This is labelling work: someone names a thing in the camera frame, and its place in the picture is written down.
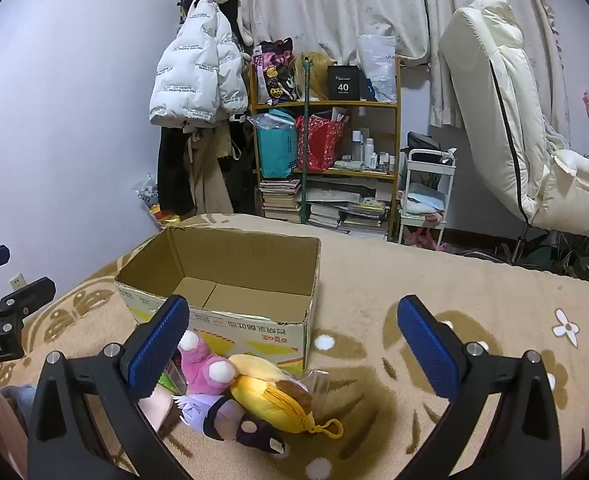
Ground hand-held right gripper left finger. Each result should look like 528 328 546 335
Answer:
27 294 191 480

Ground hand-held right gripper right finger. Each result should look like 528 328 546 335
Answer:
397 295 563 480

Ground green packaged box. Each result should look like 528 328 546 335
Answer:
157 360 188 393

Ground pink plush toy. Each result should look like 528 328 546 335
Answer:
177 330 238 395

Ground pink soft pouch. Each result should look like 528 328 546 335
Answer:
139 390 185 433

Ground purple-haired plush doll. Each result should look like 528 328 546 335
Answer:
172 392 291 457

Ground cardboard box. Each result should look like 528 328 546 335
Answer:
115 226 322 376

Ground clear packet with purple item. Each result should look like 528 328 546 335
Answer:
305 367 336 397

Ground yellow plush toy with clip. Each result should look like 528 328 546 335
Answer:
228 353 344 448

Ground person's leg in jeans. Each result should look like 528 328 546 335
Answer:
0 384 38 426

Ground beige flower blanket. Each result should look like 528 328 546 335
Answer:
0 212 589 480

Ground pile of snack bags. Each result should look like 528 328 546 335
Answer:
134 175 180 226

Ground folded light clothes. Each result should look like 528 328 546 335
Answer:
403 182 445 217

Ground messy pile of books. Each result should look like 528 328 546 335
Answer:
307 187 391 238

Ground black coat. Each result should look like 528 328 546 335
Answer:
157 125 195 216

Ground beige coat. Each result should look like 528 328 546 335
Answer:
183 125 235 215

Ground neat stack of books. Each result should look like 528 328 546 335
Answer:
258 179 303 221

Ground white trolley cart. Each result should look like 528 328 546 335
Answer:
399 147 458 251

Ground row of white cosmetic bottles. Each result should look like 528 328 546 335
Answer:
351 130 398 171

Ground green pole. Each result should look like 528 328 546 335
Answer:
299 55 315 224

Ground teal shopping bag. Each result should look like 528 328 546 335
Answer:
254 109 298 180

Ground red gift bag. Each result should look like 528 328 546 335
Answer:
294 114 346 171

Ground cream recliner chair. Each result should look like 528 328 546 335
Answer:
439 0 589 241

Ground wooden shelf unit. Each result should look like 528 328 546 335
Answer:
249 55 403 241

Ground white puffer jacket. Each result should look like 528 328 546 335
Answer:
148 0 250 128

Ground black box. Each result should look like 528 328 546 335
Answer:
327 64 364 102

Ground white plastic bag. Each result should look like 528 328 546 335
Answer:
357 34 399 103

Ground black pink printed bag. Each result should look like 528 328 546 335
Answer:
252 37 298 106

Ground blonde wig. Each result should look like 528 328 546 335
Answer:
290 51 333 102

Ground black fur-trimmed garment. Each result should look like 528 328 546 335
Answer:
219 0 255 46

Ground white patterned curtain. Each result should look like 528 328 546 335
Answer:
237 0 570 131

